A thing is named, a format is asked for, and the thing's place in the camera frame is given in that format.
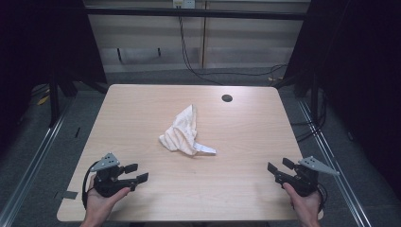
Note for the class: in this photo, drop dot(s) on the cream white cloth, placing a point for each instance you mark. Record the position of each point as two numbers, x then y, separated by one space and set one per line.
183 135

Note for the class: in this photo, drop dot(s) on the person's left hand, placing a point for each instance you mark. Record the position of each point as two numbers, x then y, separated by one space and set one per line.
99 206

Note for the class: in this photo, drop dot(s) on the white wall power outlet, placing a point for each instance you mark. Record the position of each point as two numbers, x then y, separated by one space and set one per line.
184 3

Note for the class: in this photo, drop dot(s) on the aluminium floor rail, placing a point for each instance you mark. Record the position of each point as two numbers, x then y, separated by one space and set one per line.
334 164
34 160

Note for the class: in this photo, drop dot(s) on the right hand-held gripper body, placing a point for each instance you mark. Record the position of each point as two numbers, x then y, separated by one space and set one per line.
299 183

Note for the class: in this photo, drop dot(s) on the person's right hand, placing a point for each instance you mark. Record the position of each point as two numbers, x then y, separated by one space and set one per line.
304 206

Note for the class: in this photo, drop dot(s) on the grey tape piece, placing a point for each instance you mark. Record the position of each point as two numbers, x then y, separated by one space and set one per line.
70 195

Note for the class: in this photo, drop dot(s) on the small black floor tape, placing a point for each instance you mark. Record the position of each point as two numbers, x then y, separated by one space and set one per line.
77 132

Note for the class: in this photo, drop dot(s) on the black curtain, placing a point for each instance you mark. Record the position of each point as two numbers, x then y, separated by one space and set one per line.
362 78
38 47

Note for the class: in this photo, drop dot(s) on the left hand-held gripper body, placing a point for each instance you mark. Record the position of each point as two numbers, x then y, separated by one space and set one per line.
105 184

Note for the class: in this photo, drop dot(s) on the yellow floor tape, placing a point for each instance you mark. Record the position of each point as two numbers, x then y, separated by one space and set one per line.
43 100

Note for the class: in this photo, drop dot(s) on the black metal stand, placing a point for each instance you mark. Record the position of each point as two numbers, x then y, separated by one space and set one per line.
54 104

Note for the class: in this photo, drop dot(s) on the black horizontal metal bar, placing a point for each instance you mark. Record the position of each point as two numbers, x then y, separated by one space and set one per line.
195 13

